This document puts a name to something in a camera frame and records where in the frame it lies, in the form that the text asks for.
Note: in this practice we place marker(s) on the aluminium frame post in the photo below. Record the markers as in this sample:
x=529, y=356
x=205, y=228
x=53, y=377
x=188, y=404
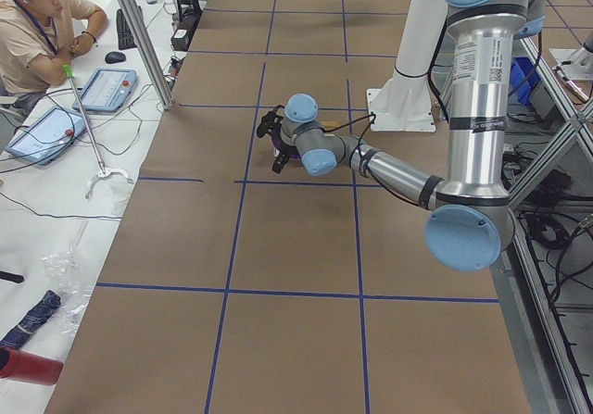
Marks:
x=147, y=51

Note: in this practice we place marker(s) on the near teach pendant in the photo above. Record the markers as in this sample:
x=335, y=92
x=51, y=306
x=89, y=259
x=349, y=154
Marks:
x=46, y=139

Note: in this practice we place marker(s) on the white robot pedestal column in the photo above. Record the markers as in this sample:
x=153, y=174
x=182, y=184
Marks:
x=404, y=103

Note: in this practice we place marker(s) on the folded dark plaid umbrella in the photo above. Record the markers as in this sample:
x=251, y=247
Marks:
x=32, y=321

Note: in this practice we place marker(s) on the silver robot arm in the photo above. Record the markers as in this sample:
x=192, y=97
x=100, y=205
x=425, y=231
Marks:
x=470, y=222

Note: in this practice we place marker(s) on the reacher grabber stick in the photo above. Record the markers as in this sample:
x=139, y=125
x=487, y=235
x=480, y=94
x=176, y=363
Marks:
x=104, y=172

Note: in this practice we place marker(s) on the black box with label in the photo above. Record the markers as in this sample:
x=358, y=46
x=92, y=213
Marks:
x=180, y=40

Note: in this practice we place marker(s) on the clear plastic wrapper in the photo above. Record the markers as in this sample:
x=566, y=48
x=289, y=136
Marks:
x=66, y=270

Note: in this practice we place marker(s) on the seated man beige shirt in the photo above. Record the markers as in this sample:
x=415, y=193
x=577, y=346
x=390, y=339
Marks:
x=40, y=37

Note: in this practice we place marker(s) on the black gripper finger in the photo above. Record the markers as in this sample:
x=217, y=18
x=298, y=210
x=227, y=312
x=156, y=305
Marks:
x=279, y=163

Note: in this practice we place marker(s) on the black computer mouse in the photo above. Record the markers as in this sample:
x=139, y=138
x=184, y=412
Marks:
x=114, y=57

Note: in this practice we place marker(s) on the far teach pendant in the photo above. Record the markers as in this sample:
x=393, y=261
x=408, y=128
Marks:
x=108, y=90

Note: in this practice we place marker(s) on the black keyboard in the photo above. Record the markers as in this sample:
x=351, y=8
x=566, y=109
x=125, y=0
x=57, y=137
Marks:
x=125, y=37

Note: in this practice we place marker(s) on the red cylinder bottle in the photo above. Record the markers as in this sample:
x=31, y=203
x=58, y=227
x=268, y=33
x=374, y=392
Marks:
x=25, y=367

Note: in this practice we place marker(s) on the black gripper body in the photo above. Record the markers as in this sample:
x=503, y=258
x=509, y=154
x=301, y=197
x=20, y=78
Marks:
x=285, y=150

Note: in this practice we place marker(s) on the teach pendant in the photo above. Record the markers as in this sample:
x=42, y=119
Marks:
x=108, y=90
x=46, y=139

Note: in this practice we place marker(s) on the purple towel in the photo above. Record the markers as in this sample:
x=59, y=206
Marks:
x=273, y=138

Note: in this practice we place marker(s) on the blue plastic bin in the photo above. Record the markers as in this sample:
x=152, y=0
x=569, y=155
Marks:
x=523, y=80

